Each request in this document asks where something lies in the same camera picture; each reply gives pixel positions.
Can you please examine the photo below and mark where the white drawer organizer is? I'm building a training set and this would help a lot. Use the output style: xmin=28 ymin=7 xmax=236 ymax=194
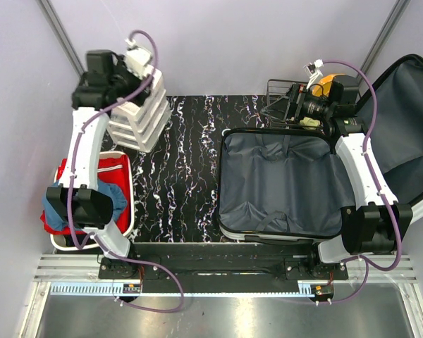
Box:
xmin=107 ymin=70 xmax=171 ymax=153

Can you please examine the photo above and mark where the wrist white camera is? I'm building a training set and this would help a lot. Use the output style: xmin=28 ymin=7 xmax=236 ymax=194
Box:
xmin=303 ymin=59 xmax=324 ymax=89
xmin=124 ymin=38 xmax=154 ymax=79

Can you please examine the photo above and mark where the red cloth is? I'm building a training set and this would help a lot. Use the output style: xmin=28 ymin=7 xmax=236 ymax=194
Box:
xmin=40 ymin=155 xmax=130 ymax=235

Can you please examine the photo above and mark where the green ceramic mug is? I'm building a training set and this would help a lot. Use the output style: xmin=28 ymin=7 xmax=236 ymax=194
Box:
xmin=300 ymin=117 xmax=321 ymax=130

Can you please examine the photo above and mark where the white plastic basin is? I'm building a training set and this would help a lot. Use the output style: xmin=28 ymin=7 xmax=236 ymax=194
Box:
xmin=40 ymin=151 xmax=135 ymax=251

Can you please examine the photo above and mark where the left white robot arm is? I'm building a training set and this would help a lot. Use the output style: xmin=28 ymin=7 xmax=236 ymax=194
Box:
xmin=41 ymin=47 xmax=170 ymax=279

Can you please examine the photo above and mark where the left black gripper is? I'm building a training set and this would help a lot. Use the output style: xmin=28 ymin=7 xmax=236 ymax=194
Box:
xmin=110 ymin=56 xmax=155 ymax=108

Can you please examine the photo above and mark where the black wire dish rack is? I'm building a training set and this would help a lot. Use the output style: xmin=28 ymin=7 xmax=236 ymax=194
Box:
xmin=262 ymin=79 xmax=329 ymax=131

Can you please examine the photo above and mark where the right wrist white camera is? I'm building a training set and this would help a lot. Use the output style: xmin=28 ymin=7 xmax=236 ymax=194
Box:
xmin=303 ymin=59 xmax=324 ymax=89

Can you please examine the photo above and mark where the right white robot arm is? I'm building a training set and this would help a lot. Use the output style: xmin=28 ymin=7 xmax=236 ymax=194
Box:
xmin=285 ymin=74 xmax=413 ymax=279

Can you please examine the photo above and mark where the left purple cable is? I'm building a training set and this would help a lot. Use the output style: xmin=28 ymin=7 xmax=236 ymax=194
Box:
xmin=66 ymin=30 xmax=185 ymax=313

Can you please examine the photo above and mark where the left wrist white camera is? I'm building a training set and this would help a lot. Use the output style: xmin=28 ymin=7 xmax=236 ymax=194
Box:
xmin=124 ymin=38 xmax=154 ymax=79

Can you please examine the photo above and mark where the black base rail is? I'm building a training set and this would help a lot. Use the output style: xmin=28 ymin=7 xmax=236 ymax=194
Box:
xmin=99 ymin=239 xmax=348 ymax=281

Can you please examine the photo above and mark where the yellow round plate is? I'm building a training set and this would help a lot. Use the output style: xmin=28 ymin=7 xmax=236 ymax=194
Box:
xmin=310 ymin=73 xmax=342 ymax=97

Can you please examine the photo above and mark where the black white space suitcase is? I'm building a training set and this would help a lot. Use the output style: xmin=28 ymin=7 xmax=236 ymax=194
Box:
xmin=216 ymin=54 xmax=423 ymax=242

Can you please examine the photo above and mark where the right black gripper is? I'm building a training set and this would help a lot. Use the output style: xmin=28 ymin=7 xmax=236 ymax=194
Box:
xmin=260 ymin=82 xmax=334 ymax=123

